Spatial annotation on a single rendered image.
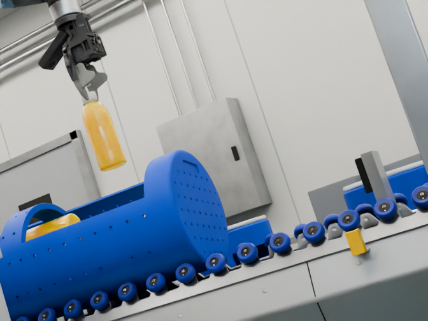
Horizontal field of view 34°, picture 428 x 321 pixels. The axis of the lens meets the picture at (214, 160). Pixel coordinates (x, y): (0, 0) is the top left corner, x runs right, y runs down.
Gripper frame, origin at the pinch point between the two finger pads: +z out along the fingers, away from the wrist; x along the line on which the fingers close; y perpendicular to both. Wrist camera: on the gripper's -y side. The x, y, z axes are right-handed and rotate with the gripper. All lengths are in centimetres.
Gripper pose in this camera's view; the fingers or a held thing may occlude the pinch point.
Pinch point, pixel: (88, 96)
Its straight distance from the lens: 179.2
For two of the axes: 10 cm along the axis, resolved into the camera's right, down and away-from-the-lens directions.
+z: 3.4, 9.3, -0.8
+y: 8.7, -3.5, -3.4
